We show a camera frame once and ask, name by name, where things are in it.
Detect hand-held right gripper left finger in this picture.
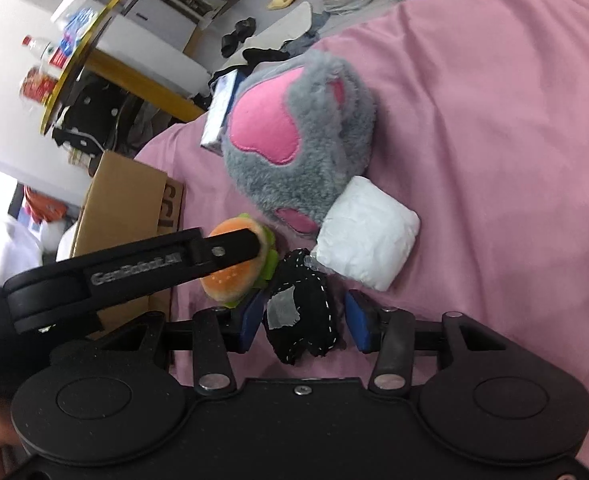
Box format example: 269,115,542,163
49,287,271,395

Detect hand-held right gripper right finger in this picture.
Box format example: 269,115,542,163
344,289,550,395

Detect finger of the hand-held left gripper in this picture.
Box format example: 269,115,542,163
3,227,266,335

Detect hamburger plush toy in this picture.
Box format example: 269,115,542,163
200,212,280,308

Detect black felt pouch white stitching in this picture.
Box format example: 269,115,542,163
263,248,339,366

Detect cardboard box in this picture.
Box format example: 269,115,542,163
72,151,188,333

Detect white soft packet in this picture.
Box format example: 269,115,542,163
308,176,421,292

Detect grey pink paw plush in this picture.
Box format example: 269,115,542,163
222,49,377,235

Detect orange cloth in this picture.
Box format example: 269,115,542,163
23,186,68,224

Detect black chair white dots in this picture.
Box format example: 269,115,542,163
52,80,126,152

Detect red snack packet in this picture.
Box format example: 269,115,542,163
19,66,61,104

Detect round yellow-edged table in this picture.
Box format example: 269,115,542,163
22,0,210,136

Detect pink bed sheet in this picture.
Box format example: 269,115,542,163
134,0,589,480

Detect clear water bottle red label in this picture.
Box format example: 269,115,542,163
22,35,75,69

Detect black clothes pile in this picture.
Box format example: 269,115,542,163
243,47,291,67

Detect blue wipes packet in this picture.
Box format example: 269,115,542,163
58,7,98,57

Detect white tissue box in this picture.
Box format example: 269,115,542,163
51,0,98,27

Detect white floor mat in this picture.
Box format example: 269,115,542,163
224,1,313,69

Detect white cable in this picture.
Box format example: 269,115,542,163
58,129,104,154

